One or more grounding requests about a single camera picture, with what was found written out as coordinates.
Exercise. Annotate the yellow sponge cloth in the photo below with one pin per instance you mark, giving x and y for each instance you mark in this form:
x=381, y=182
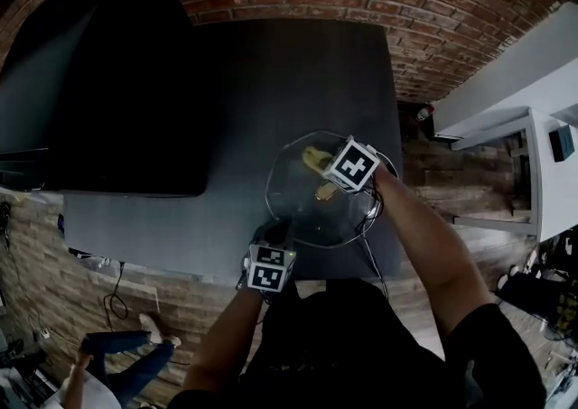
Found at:
x=314, y=156

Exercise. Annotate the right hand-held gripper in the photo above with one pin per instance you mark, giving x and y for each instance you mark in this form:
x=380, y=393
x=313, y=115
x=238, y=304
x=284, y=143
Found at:
x=352, y=165

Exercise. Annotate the clear glass plate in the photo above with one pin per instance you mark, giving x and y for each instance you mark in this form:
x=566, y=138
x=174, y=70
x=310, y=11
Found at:
x=307, y=217

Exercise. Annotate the white desk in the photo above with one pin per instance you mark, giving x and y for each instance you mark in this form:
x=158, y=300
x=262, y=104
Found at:
x=555, y=190

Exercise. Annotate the white bottle with red cap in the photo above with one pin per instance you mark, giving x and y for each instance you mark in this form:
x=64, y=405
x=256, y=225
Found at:
x=424, y=112

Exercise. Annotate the person's left forearm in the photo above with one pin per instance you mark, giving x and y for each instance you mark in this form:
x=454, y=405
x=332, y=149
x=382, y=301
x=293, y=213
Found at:
x=221, y=344

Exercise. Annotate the person's right forearm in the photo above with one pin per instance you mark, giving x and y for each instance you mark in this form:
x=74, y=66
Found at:
x=429, y=244

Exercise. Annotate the black mini fridge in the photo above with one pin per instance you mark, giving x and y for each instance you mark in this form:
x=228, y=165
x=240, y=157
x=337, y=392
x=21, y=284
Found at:
x=126, y=82

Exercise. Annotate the person's black clothing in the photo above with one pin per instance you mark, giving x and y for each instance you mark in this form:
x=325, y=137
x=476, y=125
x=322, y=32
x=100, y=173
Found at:
x=352, y=353

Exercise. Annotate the small white plug adapter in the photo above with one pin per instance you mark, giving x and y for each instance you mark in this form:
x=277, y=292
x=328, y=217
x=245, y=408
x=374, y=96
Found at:
x=45, y=333

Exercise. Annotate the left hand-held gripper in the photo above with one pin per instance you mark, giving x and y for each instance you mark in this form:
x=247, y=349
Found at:
x=266, y=274

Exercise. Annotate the black white patterned bag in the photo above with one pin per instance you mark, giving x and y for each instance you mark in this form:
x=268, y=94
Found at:
x=90, y=258

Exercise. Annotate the dark blue box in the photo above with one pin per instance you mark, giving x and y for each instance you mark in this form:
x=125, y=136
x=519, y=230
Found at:
x=561, y=143

